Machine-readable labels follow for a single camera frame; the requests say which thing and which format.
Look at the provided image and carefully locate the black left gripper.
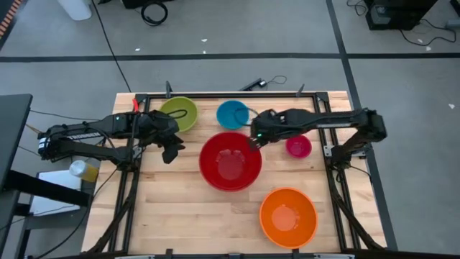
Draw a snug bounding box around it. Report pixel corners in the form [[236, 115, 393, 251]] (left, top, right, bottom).
[[138, 109, 186, 165]]

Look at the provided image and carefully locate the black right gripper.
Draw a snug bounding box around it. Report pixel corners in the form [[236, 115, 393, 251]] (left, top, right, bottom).
[[247, 109, 292, 152]]

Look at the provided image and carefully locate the large red bowl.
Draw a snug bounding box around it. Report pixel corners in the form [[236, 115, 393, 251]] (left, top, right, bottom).
[[198, 131, 263, 192]]

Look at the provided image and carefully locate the blue bowl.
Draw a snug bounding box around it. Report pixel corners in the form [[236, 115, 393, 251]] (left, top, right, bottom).
[[216, 99, 251, 130]]

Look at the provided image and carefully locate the green bowl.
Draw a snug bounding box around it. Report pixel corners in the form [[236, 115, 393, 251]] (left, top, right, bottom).
[[159, 96, 199, 133]]

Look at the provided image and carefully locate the small magenta bowl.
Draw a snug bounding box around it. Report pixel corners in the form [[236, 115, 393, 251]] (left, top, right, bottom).
[[285, 135, 313, 159]]

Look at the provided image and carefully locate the orange bowl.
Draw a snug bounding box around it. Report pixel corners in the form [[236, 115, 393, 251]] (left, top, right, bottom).
[[259, 186, 319, 250]]

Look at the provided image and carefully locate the black power strip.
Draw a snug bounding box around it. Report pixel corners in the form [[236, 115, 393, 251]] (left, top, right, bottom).
[[239, 78, 267, 92]]

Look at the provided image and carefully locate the yellow bottle with silver cap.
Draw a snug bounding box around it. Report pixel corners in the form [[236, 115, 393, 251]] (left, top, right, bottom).
[[68, 160, 100, 183]]

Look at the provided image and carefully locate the white board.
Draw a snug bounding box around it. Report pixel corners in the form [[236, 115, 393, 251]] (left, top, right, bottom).
[[28, 169, 86, 217]]

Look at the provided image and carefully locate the black side stand bar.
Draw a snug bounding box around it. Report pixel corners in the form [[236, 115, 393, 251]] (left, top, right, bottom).
[[0, 169, 91, 259]]

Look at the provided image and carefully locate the black flat panel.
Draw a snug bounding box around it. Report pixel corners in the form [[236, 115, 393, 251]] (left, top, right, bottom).
[[0, 94, 33, 191]]

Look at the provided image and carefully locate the white cylindrical bin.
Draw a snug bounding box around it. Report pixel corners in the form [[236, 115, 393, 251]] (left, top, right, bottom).
[[57, 0, 93, 22]]

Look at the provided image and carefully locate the black equipment box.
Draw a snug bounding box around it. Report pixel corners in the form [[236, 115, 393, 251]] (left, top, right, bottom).
[[364, 0, 438, 32]]

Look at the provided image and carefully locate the orange striped black mat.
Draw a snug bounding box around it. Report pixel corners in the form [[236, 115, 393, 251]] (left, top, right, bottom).
[[0, 0, 24, 37]]

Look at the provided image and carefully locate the black aluminium table frame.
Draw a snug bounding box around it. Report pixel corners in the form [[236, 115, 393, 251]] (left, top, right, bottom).
[[84, 91, 387, 258]]

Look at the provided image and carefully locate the thin power strip cable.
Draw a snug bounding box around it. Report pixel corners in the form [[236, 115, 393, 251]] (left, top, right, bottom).
[[265, 75, 288, 86]]

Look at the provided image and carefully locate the thin grey cable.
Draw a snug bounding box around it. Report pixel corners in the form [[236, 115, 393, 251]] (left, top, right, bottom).
[[30, 109, 105, 122]]

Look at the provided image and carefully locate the long black floor cable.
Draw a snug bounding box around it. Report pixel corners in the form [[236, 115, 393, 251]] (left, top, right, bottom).
[[91, 0, 132, 93]]

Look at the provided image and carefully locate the coiled black cable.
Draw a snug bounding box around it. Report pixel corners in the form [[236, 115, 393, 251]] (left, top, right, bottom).
[[140, 1, 169, 27]]

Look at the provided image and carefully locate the black floor cable loop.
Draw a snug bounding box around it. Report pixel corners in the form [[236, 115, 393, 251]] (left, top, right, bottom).
[[398, 19, 457, 47]]

